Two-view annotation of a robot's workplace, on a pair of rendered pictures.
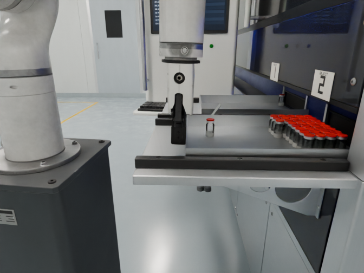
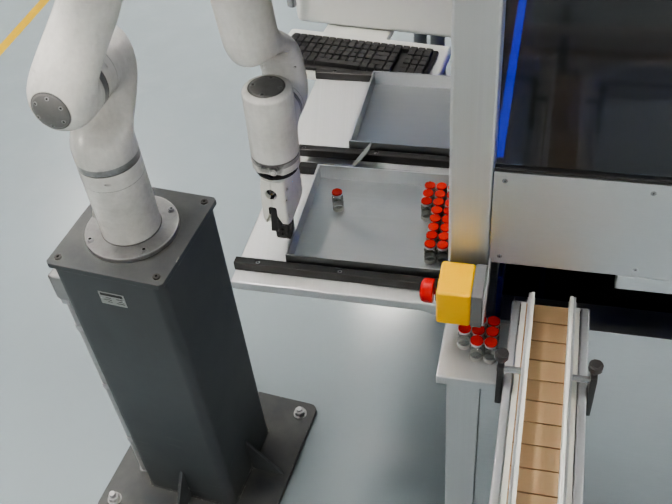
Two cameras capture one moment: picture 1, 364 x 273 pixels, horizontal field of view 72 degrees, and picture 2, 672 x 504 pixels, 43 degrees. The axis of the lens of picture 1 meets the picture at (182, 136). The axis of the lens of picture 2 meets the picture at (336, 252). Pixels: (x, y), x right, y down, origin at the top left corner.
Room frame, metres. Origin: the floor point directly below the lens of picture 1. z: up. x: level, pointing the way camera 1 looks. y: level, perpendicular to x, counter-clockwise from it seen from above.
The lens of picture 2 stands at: (-0.60, -0.40, 2.02)
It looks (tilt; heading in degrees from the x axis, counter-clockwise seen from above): 45 degrees down; 16
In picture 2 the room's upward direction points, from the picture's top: 7 degrees counter-clockwise
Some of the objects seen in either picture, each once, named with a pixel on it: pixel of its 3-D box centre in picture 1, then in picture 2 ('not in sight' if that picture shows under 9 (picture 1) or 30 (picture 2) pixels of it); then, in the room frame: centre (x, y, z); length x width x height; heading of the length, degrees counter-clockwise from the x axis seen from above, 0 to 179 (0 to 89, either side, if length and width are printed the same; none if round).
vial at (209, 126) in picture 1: (209, 128); (337, 200); (0.62, -0.07, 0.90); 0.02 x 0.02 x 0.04
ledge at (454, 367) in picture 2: not in sight; (483, 353); (0.30, -0.38, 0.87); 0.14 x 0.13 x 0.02; 88
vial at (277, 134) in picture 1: (278, 128); (426, 209); (0.61, -0.25, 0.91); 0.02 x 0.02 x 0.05
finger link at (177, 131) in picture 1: (178, 131); (282, 228); (0.50, 0.01, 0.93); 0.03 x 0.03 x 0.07; 88
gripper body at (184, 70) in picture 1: (180, 84); (279, 184); (0.51, 0.00, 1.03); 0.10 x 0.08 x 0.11; 178
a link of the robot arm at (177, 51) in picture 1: (181, 51); (275, 158); (0.51, 0.00, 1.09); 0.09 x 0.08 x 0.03; 178
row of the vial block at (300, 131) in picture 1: (293, 132); (436, 222); (0.57, -0.27, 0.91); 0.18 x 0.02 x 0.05; 179
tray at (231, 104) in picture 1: (246, 105); (439, 116); (0.91, -0.24, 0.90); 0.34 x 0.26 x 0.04; 88
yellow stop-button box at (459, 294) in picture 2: not in sight; (460, 293); (0.32, -0.33, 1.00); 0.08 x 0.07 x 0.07; 88
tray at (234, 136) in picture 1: (255, 135); (389, 221); (0.58, -0.18, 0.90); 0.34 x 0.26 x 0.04; 89
